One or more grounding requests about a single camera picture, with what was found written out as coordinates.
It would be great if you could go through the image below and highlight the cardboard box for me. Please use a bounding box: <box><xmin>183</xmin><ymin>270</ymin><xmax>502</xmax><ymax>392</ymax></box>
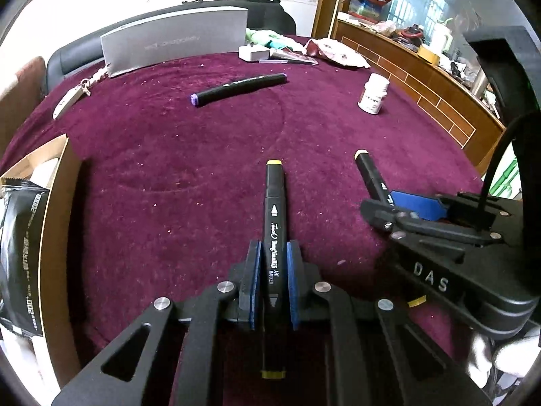
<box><xmin>2</xmin><ymin>134</ymin><xmax>81</xmax><ymax>388</ymax></box>

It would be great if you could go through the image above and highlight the brown chair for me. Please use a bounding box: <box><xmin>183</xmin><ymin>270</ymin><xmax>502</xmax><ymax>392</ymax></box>
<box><xmin>0</xmin><ymin>57</ymin><xmax>46</xmax><ymax>154</ymax></box>

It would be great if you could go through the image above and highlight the black plastic packet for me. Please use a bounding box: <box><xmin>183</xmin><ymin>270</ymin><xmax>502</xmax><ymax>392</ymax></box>
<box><xmin>1</xmin><ymin>178</ymin><xmax>49</xmax><ymax>336</ymax></box>

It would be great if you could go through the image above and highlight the floral white cloth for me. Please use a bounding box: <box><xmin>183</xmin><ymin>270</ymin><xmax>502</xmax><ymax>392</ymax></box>
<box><xmin>305</xmin><ymin>38</ymin><xmax>370</xmax><ymax>69</ymax></box>

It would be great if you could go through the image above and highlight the black leather headboard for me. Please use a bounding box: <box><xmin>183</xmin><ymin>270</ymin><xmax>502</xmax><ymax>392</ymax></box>
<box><xmin>45</xmin><ymin>0</ymin><xmax>296</xmax><ymax>92</ymax></box>

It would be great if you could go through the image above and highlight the green cloth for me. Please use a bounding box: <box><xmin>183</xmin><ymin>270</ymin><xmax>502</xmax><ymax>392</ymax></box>
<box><xmin>246</xmin><ymin>28</ymin><xmax>306</xmax><ymax>55</ymax></box>

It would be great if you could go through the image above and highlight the right white gloved hand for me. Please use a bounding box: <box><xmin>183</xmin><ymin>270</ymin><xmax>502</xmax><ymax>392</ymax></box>
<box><xmin>466</xmin><ymin>323</ymin><xmax>540</xmax><ymax>405</ymax></box>

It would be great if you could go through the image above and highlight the white charger block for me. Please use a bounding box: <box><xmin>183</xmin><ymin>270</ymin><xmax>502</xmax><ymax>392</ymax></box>
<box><xmin>237</xmin><ymin>45</ymin><xmax>269</xmax><ymax>62</ymax></box>

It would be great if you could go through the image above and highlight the white key fob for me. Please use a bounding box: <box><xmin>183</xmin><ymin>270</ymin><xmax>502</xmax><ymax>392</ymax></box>
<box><xmin>52</xmin><ymin>78</ymin><xmax>91</xmax><ymax>120</ymax></box>

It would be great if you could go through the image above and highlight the purple capped black marker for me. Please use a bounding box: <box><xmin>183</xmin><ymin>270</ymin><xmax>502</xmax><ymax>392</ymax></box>
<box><xmin>189</xmin><ymin>73</ymin><xmax>288</xmax><ymax>107</ymax></box>

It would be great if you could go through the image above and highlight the yellow capped marker front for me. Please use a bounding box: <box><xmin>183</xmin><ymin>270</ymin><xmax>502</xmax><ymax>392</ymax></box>
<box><xmin>261</xmin><ymin>159</ymin><xmax>289</xmax><ymax>380</ymax></box>

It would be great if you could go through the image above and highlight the small white pill bottle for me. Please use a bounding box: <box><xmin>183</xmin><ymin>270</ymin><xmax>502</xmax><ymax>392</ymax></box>
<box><xmin>358</xmin><ymin>73</ymin><xmax>390</xmax><ymax>115</ymax></box>

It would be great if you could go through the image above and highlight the grey long box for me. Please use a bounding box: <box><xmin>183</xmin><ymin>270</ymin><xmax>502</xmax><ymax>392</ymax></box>
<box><xmin>100</xmin><ymin>6</ymin><xmax>249</xmax><ymax>77</ymax></box>

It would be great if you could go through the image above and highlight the wooden cabinet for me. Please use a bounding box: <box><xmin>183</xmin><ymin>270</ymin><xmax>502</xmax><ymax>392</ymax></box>
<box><xmin>311</xmin><ymin>0</ymin><xmax>541</xmax><ymax>174</ymax></box>

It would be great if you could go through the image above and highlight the yellow capped marker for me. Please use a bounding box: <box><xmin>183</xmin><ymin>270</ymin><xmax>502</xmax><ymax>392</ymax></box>
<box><xmin>354</xmin><ymin>150</ymin><xmax>394</xmax><ymax>205</ymax></box>
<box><xmin>261</xmin><ymin>159</ymin><xmax>289</xmax><ymax>380</ymax></box>

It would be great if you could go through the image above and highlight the maroon bed blanket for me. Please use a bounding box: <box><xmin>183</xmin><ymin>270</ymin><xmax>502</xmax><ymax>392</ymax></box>
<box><xmin>0</xmin><ymin>35</ymin><xmax>487</xmax><ymax>406</ymax></box>

